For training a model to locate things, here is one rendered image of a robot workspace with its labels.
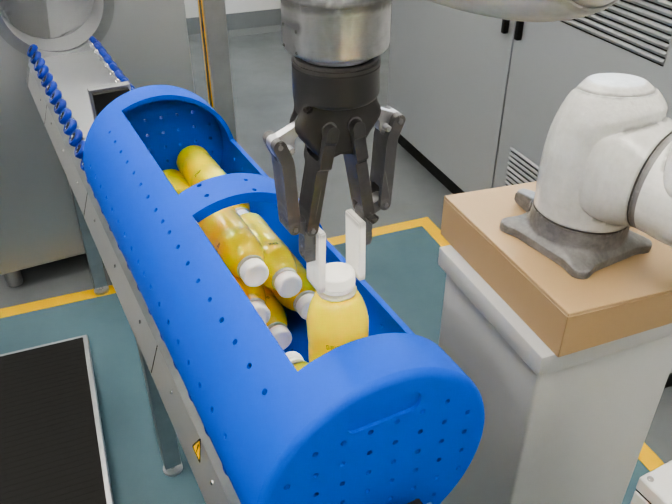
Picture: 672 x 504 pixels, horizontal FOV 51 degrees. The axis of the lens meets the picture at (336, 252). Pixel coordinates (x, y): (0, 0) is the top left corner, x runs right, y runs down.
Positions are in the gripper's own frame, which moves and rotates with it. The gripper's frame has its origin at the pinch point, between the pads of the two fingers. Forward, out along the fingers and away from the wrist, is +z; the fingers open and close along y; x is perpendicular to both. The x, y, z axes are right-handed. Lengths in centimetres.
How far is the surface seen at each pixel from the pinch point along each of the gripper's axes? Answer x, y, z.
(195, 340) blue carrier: -12.0, 12.6, 16.1
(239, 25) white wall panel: -483, -164, 127
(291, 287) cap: -24.4, -5.3, 22.8
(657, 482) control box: 25.1, -25.1, 22.1
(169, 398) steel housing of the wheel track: -34, 13, 46
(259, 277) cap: -24.2, -0.4, 19.2
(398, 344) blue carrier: 6.0, -4.2, 9.3
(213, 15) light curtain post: -133, -32, 14
